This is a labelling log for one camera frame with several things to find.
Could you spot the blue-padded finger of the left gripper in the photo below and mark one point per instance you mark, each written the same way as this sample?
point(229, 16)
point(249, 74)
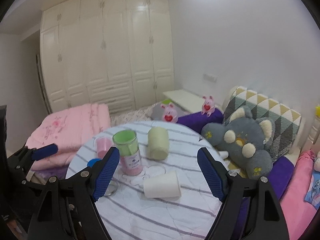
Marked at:
point(44, 152)

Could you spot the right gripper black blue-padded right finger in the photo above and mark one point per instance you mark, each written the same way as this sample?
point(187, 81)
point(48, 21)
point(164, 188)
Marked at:
point(250, 208)

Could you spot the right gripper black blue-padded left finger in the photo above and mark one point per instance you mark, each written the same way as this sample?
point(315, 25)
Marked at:
point(65, 209)

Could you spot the clear jar green pink liner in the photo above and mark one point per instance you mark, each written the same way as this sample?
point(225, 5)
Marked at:
point(127, 144)

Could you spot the small paper cup by koala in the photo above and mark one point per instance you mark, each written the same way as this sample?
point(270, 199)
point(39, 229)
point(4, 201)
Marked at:
point(223, 154)

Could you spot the small pink plastic cup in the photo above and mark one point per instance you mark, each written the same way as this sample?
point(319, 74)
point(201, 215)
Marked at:
point(103, 144)

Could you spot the white paper cup lying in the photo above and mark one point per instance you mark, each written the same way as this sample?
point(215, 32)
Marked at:
point(162, 186)

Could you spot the pale green cup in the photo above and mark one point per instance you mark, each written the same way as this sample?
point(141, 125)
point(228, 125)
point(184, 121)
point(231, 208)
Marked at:
point(158, 143)

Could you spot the folded pink quilt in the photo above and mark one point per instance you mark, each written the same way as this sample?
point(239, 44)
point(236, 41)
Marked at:
point(69, 129)

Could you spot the blue black can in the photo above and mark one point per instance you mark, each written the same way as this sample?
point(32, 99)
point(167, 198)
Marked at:
point(93, 161)

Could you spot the grey koala plush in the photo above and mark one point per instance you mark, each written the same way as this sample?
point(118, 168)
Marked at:
point(245, 139)

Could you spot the purple bed sheet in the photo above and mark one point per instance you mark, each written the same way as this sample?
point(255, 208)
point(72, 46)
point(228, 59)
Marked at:
point(279, 178)

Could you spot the striped white tablecloth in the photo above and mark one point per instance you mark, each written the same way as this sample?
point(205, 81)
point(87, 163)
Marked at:
point(170, 198)

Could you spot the pink blanket right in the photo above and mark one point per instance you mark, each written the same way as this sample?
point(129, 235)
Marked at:
point(297, 212)

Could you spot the purple bolster pillow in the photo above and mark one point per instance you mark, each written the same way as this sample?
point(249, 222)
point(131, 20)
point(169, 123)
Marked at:
point(196, 121)

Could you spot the pink bunny plush right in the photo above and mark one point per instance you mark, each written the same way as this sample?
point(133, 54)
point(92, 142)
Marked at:
point(208, 106)

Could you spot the pink bunny plush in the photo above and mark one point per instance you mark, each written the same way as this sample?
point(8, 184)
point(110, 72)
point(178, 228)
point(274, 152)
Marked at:
point(208, 106)
point(169, 113)

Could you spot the triangle patterned quilted cushion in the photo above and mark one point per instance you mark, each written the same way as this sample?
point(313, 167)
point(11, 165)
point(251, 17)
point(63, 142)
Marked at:
point(288, 122)

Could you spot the pink bunny plush left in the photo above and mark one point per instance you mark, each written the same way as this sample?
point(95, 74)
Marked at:
point(169, 113)

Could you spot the white bedside table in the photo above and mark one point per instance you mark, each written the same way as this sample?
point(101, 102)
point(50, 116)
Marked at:
point(187, 100)

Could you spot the grey small pillow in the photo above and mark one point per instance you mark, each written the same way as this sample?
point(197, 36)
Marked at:
point(157, 111)

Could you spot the cream wardrobe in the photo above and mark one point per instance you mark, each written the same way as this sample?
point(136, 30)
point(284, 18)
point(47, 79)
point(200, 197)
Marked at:
point(117, 52)

